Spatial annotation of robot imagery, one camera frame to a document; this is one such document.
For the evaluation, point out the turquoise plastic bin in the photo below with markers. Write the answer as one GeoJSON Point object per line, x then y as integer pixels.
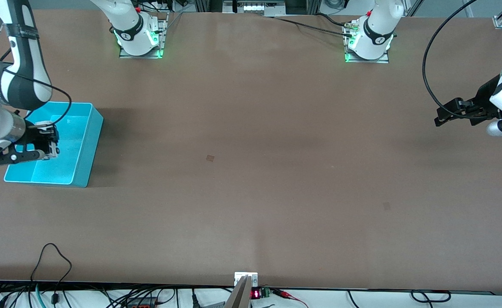
{"type": "Point", "coordinates": [75, 162]}

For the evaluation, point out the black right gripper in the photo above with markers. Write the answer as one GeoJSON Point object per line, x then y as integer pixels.
{"type": "Point", "coordinates": [31, 133]}

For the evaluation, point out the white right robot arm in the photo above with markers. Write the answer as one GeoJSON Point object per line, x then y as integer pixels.
{"type": "Point", "coordinates": [127, 21]}

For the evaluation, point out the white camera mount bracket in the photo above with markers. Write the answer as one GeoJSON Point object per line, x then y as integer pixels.
{"type": "Point", "coordinates": [240, 276]}

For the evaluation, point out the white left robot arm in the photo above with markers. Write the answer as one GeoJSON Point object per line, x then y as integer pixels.
{"type": "Point", "coordinates": [377, 25]}

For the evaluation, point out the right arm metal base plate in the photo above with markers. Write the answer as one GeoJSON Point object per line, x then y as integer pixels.
{"type": "Point", "coordinates": [162, 38]}

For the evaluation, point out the black box orange buttons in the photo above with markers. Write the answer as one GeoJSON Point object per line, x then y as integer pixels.
{"type": "Point", "coordinates": [142, 304]}

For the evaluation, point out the red clip lead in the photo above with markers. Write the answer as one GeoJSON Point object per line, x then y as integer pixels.
{"type": "Point", "coordinates": [286, 294]}

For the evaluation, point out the grey aluminium mount bar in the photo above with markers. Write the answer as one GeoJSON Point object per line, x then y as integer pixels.
{"type": "Point", "coordinates": [239, 297]}

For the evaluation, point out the red digit display module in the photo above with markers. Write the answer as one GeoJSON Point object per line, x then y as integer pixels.
{"type": "Point", "coordinates": [255, 294]}

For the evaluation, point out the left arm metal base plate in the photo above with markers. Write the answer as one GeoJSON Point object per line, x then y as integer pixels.
{"type": "Point", "coordinates": [353, 59]}

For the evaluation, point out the white jeep toy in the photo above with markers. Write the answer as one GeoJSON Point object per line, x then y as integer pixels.
{"type": "Point", "coordinates": [52, 152]}

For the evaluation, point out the lit metal control device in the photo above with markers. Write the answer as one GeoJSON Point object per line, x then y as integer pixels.
{"type": "Point", "coordinates": [255, 7]}

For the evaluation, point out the green terminal block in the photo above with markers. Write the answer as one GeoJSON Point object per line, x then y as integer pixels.
{"type": "Point", "coordinates": [265, 292]}

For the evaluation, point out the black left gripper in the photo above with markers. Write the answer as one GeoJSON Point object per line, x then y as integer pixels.
{"type": "Point", "coordinates": [485, 97]}

